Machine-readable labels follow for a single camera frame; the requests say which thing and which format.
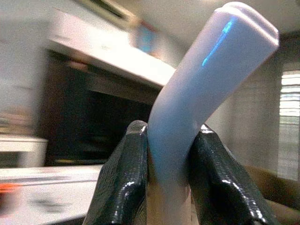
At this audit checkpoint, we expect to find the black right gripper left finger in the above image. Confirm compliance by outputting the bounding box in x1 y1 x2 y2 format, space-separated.
82 120 149 225

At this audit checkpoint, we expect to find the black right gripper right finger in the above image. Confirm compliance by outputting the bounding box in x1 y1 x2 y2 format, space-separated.
188 124 281 225

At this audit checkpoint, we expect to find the white plastic broom handle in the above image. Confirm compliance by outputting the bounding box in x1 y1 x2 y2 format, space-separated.
146 1 280 225

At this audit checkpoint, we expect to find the large black television screen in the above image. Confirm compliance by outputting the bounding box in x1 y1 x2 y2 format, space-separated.
37 48 162 167

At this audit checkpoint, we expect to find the white low cabinet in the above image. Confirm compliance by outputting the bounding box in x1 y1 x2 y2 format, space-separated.
0 135 106 225

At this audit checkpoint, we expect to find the window with white blinds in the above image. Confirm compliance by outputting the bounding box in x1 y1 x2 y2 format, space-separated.
277 70 300 181

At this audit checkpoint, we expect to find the blue box on shelf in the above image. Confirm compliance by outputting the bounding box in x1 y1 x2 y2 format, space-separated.
135 22 158 54

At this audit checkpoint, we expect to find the white air conditioner unit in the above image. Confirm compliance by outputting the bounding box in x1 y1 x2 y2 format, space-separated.
75 0 136 21

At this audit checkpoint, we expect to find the white wall shelf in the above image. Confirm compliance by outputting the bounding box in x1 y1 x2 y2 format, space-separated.
48 8 176 89

